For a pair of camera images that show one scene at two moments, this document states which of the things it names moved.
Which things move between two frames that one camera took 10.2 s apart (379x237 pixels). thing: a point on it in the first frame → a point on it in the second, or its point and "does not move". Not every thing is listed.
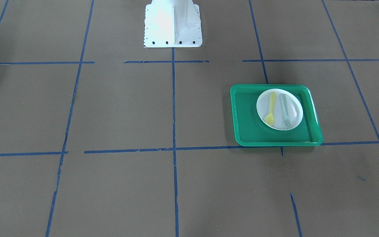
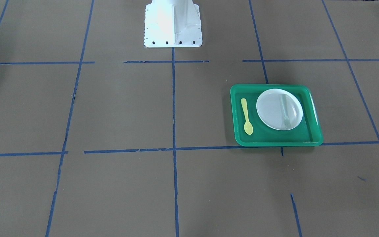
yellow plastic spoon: x=270 y=118 → x=248 y=127
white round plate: x=294 y=107 does not move
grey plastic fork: x=287 y=121 does not move
